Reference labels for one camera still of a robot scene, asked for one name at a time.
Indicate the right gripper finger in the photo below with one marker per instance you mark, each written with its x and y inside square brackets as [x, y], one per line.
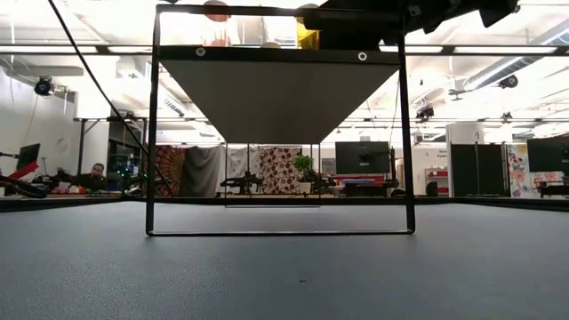
[355, 33]

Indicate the amber pill bottle white cap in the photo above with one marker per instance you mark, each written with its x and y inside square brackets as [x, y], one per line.
[306, 40]

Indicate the wooden shelf with black frame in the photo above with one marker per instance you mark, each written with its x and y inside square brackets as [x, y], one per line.
[280, 102]

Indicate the pink pill bottle white cap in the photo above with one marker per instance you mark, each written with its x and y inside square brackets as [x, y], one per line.
[217, 26]

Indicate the red storage bin shelf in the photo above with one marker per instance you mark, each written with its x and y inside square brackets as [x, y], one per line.
[440, 180]

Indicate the black ceiling mounted device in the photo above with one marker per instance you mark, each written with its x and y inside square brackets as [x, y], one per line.
[425, 112]

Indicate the black ceiling projector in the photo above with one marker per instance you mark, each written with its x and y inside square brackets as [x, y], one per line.
[508, 81]

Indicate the black computer monitor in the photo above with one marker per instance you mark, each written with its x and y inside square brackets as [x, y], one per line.
[362, 157]
[29, 155]
[549, 153]

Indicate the white round column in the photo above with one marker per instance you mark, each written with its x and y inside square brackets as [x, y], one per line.
[464, 132]

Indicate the small background potted plant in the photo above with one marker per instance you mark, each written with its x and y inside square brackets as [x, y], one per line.
[303, 165]

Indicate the background work table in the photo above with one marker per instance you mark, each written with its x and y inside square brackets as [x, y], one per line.
[362, 183]

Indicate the red circle patterned cloth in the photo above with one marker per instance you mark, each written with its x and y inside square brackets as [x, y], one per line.
[278, 171]

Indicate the black room partition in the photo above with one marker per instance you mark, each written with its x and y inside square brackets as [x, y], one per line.
[480, 169]

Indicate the white patterned cloth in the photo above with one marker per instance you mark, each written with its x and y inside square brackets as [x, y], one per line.
[242, 160]

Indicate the floral patterned panel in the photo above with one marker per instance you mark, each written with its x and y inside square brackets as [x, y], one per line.
[518, 173]

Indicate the black robot on background table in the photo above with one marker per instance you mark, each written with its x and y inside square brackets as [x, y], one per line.
[243, 182]

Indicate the grey hanging cloth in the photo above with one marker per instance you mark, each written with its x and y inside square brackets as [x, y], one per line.
[204, 171]

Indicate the orange mandala tapestry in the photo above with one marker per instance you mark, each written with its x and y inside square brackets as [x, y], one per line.
[169, 171]

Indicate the black metal rack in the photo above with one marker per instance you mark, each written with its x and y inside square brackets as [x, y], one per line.
[124, 142]

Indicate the person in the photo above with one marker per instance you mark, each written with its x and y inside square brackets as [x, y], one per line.
[91, 178]

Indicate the black ceiling rail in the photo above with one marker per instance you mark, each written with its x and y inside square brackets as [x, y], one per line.
[66, 49]

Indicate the black aluminium table frame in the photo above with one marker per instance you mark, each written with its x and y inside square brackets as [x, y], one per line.
[89, 202]

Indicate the black ceiling camera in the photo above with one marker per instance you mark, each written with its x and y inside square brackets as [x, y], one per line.
[43, 86]

